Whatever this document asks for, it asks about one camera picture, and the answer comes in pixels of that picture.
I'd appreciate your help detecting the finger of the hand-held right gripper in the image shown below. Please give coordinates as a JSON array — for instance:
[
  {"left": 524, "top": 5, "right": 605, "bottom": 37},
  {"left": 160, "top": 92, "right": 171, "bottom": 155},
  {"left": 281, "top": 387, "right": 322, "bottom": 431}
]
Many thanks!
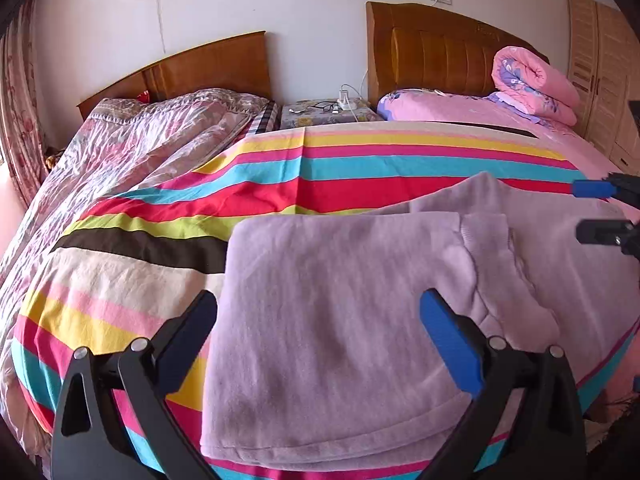
[
  {"left": 571, "top": 171, "right": 640, "bottom": 201},
  {"left": 575, "top": 217, "right": 640, "bottom": 261}
]

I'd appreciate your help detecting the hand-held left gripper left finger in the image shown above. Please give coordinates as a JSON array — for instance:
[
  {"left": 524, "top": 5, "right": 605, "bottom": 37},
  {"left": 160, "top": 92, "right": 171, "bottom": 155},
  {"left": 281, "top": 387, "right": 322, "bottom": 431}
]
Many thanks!
[{"left": 50, "top": 289, "right": 221, "bottom": 480}]

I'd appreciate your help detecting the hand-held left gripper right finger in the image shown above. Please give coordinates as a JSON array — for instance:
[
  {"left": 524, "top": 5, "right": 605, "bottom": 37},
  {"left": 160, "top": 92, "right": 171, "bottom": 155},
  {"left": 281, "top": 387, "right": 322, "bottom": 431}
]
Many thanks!
[{"left": 419, "top": 287, "right": 587, "bottom": 480}]

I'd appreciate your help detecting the light wooden wardrobe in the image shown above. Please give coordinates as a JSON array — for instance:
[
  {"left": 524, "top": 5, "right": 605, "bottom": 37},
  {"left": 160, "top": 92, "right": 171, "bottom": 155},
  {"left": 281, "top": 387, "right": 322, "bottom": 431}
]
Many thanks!
[{"left": 567, "top": 0, "right": 640, "bottom": 171}]

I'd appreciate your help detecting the rolled pink quilt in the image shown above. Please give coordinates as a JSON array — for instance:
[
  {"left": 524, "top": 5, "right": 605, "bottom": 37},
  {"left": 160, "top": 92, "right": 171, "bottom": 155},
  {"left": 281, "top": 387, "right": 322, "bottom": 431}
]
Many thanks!
[{"left": 492, "top": 46, "right": 582, "bottom": 127}]

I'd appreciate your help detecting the striped colourful blanket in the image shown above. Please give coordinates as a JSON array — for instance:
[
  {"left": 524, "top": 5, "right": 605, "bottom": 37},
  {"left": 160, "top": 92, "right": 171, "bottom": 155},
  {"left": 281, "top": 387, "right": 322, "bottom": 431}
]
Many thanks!
[{"left": 12, "top": 121, "right": 640, "bottom": 480}]

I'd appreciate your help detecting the ribbed wooden headboard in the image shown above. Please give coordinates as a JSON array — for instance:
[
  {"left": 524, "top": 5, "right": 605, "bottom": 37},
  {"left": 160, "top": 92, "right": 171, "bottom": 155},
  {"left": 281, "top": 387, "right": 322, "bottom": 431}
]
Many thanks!
[{"left": 366, "top": 1, "right": 551, "bottom": 111}]

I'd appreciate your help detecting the pink floral quilt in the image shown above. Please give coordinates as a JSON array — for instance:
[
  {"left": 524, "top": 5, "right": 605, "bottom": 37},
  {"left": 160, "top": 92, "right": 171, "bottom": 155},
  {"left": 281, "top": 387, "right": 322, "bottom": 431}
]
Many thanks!
[{"left": 0, "top": 87, "right": 273, "bottom": 461}]

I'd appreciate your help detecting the plaid bed sheet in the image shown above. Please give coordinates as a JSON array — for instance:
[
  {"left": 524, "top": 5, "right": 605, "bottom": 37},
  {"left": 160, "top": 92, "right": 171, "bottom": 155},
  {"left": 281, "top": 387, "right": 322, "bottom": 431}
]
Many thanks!
[{"left": 247, "top": 101, "right": 281, "bottom": 136}]

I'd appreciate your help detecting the cloth-covered nightstand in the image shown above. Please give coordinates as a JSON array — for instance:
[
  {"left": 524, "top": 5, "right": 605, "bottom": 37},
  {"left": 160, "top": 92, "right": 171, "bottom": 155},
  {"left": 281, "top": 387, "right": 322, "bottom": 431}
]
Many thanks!
[{"left": 280, "top": 97, "right": 386, "bottom": 131}]

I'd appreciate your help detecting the flat wooden headboard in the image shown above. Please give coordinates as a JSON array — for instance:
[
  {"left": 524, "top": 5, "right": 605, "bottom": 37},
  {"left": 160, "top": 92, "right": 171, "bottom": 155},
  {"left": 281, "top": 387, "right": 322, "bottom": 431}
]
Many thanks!
[{"left": 76, "top": 30, "right": 273, "bottom": 121}]

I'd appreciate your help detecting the pink floral curtain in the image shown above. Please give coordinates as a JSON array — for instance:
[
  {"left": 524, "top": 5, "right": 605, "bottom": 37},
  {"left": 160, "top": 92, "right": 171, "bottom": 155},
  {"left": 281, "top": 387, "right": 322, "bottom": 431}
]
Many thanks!
[{"left": 0, "top": 0, "right": 51, "bottom": 211}]

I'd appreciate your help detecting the white cable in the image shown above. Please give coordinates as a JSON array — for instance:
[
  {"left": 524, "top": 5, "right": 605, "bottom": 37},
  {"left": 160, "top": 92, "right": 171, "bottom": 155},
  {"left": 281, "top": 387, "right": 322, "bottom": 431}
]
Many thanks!
[{"left": 349, "top": 70, "right": 369, "bottom": 122}]

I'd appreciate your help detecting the thin wall wire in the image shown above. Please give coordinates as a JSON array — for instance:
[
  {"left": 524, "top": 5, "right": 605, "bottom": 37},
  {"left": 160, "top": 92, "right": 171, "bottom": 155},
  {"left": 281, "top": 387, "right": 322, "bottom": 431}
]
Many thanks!
[{"left": 111, "top": 0, "right": 168, "bottom": 56}]

